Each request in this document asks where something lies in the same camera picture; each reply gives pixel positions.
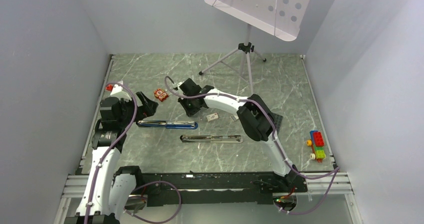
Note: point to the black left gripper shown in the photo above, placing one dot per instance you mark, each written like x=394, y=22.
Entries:
x=147, y=109

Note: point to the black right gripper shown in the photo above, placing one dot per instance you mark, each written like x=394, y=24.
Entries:
x=189, y=112

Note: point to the white staple box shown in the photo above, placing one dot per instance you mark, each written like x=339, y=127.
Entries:
x=212, y=117

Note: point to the blue black stapler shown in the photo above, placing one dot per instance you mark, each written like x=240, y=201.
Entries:
x=168, y=124

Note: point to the black silver stapler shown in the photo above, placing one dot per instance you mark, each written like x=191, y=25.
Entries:
x=211, y=139

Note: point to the staple box tray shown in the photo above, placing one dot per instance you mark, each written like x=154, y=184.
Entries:
x=234, y=117

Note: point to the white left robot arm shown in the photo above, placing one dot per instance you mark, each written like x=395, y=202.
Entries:
x=108, y=188

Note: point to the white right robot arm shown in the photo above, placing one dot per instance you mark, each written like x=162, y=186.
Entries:
x=257, y=121

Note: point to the red cartoon eraser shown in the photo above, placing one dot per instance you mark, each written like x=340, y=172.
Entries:
x=161, y=94

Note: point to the dark grey lego baseplate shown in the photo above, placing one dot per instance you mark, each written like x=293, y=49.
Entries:
x=278, y=119

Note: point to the white perforated music stand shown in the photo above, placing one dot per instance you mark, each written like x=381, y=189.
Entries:
x=280, y=18

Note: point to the colourful lego toy car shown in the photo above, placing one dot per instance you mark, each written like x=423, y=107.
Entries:
x=317, y=143

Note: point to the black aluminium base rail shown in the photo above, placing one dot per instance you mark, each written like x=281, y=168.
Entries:
x=262, y=188

